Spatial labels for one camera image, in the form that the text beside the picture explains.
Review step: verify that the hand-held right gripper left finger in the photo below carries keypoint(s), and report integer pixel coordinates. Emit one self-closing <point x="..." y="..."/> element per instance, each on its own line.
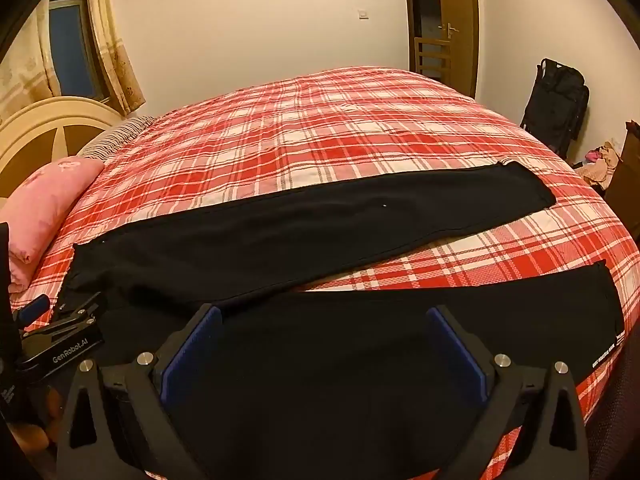
<point x="192" y="355"/>

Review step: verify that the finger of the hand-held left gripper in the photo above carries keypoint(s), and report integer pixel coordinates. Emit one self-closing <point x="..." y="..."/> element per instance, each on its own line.
<point x="32" y="307"/>
<point x="75" y="317"/>

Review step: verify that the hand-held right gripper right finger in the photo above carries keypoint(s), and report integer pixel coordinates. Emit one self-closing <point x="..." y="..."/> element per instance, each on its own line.
<point x="457" y="355"/>

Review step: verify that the black pants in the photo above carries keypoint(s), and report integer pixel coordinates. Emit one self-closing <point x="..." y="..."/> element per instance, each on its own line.
<point x="300" y="225"/>

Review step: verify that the person's left hand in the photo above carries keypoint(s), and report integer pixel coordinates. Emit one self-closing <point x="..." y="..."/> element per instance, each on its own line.
<point x="31" y="435"/>

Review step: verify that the pink pillow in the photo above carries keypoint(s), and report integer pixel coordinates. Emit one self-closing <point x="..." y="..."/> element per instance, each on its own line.
<point x="50" y="205"/>

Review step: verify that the cream wooden headboard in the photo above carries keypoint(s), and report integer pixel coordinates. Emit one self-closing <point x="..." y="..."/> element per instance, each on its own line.
<point x="35" y="130"/>

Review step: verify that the striped pillow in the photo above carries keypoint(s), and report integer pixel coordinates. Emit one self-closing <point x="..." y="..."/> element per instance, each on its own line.
<point x="122" y="130"/>

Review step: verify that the cream patterned curtain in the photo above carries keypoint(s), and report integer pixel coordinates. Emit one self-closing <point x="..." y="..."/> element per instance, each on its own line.
<point x="25" y="70"/>
<point x="117" y="50"/>

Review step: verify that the pile of clothes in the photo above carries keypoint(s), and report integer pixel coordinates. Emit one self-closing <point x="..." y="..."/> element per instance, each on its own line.
<point x="602" y="165"/>

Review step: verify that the brown wooden furniture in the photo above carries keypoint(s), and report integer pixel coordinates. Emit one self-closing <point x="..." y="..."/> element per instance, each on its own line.
<point x="627" y="175"/>

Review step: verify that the red plaid bed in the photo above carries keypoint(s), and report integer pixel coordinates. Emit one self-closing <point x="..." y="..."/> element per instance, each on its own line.
<point x="325" y="130"/>

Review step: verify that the window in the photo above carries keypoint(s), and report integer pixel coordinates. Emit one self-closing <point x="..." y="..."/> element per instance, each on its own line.
<point x="70" y="45"/>

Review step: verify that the black bag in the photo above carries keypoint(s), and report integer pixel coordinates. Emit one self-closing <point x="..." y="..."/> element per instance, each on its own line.
<point x="555" y="100"/>

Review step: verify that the wooden chair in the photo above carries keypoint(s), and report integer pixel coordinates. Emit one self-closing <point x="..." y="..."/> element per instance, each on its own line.
<point x="432" y="60"/>

